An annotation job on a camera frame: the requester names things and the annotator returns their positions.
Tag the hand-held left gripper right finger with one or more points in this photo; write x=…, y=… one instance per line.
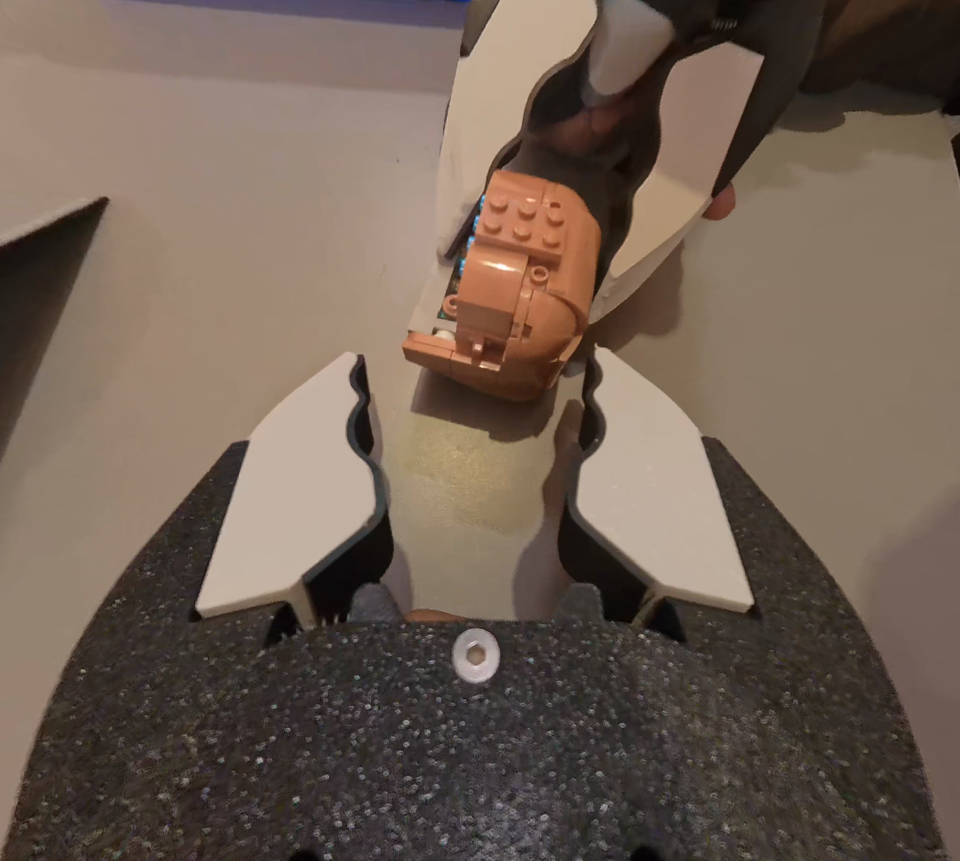
x=660, y=508

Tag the person's right hand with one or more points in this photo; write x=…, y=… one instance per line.
x=592, y=130

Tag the grey instruction booklet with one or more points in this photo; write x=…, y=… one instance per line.
x=37, y=220

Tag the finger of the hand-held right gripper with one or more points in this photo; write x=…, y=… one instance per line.
x=510, y=51
x=697, y=141

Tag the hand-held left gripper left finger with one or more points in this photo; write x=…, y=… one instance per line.
x=300, y=501

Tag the brown lego head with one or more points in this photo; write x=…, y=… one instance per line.
x=525, y=321

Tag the person's left hand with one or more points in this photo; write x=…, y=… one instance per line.
x=431, y=616

